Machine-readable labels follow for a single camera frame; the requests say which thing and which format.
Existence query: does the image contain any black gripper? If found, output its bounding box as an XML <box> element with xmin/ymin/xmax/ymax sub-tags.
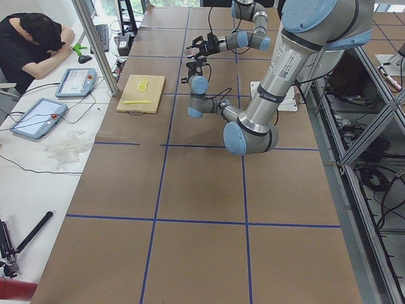
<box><xmin>186</xmin><ymin>62</ymin><xmax>203</xmax><ymax>77</ymax></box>
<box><xmin>191</xmin><ymin>32</ymin><xmax>219</xmax><ymax>60</ymax></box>

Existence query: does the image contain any clear glass cup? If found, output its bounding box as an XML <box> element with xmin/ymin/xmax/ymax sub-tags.
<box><xmin>184</xmin><ymin>47</ymin><xmax>199</xmax><ymax>59</ymax></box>

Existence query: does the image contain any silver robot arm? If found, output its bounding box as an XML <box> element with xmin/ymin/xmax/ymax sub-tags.
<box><xmin>185</xmin><ymin>1</ymin><xmax>271</xmax><ymax>59</ymax></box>
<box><xmin>184</xmin><ymin>1</ymin><xmax>375</xmax><ymax>155</ymax></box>

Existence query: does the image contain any front lemon slice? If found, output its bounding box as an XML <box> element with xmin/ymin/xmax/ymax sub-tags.
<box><xmin>137</xmin><ymin>84</ymin><xmax>147</xmax><ymax>92</ymax></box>

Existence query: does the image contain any bamboo cutting board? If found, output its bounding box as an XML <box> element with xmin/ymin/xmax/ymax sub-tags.
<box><xmin>116</xmin><ymin>75</ymin><xmax>166</xmax><ymax>114</ymax></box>

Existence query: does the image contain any yellow plastic knife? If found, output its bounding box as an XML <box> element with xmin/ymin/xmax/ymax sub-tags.
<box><xmin>122</xmin><ymin>99</ymin><xmax>152</xmax><ymax>105</ymax></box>

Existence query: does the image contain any black keyboard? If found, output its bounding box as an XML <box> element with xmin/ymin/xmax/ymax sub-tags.
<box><xmin>94</xmin><ymin>24</ymin><xmax>109</xmax><ymax>52</ymax></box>

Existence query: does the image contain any black computer mouse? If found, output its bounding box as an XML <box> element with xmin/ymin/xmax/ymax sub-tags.
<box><xmin>78</xmin><ymin>55</ymin><xmax>92</xmax><ymax>64</ymax></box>

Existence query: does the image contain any upper teach pendant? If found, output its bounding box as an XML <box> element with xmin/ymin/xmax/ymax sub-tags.
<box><xmin>55</xmin><ymin>68</ymin><xmax>97</xmax><ymax>98</ymax></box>

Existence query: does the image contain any teach pendant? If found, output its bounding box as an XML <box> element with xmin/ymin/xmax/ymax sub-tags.
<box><xmin>10</xmin><ymin>98</ymin><xmax>68</xmax><ymax>140</ymax></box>
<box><xmin>55</xmin><ymin>68</ymin><xmax>97</xmax><ymax>98</ymax></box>

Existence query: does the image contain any green plastic tool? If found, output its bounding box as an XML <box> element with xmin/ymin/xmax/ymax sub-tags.
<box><xmin>72</xmin><ymin>44</ymin><xmax>87</xmax><ymax>56</ymax></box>

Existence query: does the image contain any white crumpled plastic wrap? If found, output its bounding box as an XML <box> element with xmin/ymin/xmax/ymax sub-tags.
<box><xmin>42</xmin><ymin>130</ymin><xmax>95</xmax><ymax>173</ymax></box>

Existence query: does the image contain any lower teach pendant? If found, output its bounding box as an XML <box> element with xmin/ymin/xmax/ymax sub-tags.
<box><xmin>10</xmin><ymin>98</ymin><xmax>68</xmax><ymax>140</ymax></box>

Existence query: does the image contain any seated person black shirt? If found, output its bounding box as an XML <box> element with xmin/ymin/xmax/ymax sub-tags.
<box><xmin>1</xmin><ymin>13</ymin><xmax>75</xmax><ymax>94</ymax></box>

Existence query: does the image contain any black tripod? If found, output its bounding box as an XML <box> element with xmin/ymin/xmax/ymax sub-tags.
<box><xmin>1</xmin><ymin>211</ymin><xmax>53</xmax><ymax>279</ymax></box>

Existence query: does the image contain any red cylinder object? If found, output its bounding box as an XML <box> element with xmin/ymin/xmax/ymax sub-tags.
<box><xmin>1</xmin><ymin>277</ymin><xmax>38</xmax><ymax>301</ymax></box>

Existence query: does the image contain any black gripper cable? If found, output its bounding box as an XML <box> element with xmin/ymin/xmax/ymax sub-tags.
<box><xmin>202</xmin><ymin>63</ymin><xmax>232</xmax><ymax>99</ymax></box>

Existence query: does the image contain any black corrugated cable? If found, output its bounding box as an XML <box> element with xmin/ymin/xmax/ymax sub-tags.
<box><xmin>207</xmin><ymin>0</ymin><xmax>222</xmax><ymax>34</ymax></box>

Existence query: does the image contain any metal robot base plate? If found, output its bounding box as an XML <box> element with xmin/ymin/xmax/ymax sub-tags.
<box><xmin>250</xmin><ymin>81</ymin><xmax>298</xmax><ymax>111</ymax></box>

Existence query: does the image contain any aluminium frame post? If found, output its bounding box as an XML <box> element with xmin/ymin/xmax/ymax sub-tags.
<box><xmin>72</xmin><ymin>0</ymin><xmax>118</xmax><ymax>96</ymax></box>

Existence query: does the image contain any aluminium frame rack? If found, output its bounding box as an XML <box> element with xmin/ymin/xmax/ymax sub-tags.
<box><xmin>308</xmin><ymin>40</ymin><xmax>404</xmax><ymax>303</ymax></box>

